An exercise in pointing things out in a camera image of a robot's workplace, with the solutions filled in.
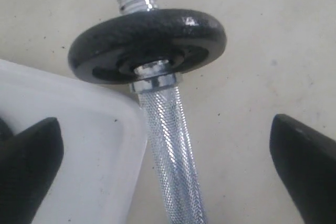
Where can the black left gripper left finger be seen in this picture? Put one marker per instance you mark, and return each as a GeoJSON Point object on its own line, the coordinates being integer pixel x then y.
{"type": "Point", "coordinates": [30, 161]}

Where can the chrome threaded dumbbell bar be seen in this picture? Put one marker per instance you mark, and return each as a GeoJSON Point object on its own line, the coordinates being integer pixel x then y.
{"type": "Point", "coordinates": [159, 96]}

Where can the white rectangular plastic tray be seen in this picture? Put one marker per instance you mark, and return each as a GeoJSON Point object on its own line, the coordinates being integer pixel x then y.
{"type": "Point", "coordinates": [104, 142]}

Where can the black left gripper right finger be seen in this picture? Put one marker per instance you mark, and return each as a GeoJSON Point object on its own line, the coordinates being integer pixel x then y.
{"type": "Point", "coordinates": [305, 162]}

